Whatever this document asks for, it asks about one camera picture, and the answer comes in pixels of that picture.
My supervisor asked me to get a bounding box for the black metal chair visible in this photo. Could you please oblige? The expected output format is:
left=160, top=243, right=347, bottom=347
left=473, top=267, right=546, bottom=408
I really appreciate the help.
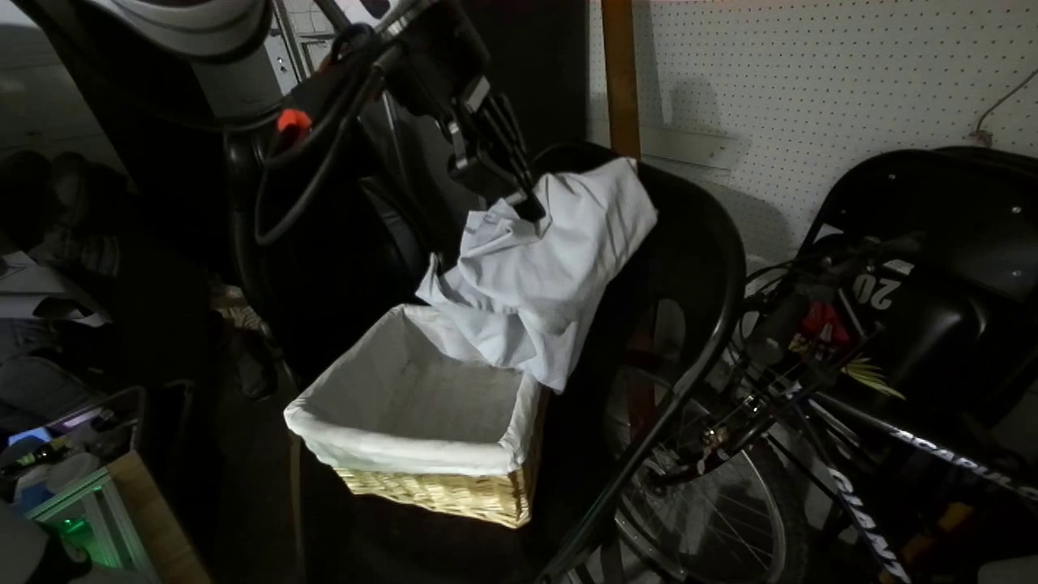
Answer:
left=295, top=166, right=742, bottom=584

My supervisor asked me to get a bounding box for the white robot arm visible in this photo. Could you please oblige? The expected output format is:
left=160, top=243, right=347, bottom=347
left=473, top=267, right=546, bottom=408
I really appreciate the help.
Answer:
left=15, top=0, right=546, bottom=240

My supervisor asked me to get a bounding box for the white cloth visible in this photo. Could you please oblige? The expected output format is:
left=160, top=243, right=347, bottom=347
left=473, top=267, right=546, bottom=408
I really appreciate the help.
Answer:
left=413, top=156, right=657, bottom=393

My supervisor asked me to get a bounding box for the brown wooden plank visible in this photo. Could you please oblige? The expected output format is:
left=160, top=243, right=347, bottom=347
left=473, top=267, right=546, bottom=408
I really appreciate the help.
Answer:
left=599, top=0, right=638, bottom=156

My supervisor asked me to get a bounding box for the wicker basket with white liner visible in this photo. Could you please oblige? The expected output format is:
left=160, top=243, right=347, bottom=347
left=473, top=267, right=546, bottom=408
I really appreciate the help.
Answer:
left=281, top=307, right=541, bottom=530

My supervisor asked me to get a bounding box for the black bicycle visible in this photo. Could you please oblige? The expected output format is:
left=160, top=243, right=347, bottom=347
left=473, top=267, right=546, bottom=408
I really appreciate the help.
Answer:
left=617, top=237, right=1034, bottom=584

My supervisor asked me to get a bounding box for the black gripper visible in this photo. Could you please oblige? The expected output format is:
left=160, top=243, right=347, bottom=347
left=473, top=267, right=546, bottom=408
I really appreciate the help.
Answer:
left=382, top=0, right=546, bottom=225

